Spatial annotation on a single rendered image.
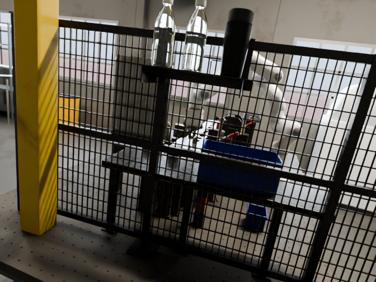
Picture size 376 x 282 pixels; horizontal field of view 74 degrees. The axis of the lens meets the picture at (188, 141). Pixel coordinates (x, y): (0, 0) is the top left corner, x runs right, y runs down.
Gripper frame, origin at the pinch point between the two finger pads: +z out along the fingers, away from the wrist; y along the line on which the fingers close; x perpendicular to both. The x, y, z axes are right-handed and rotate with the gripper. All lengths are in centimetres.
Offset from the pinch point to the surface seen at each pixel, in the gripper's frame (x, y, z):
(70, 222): 55, 38, 39
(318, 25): -294, -106, -131
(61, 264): 77, 24, 39
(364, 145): -202, -175, 19
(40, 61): 67, 43, -30
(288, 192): 43, -51, 6
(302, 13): -296, -80, -147
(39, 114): 67, 43, -11
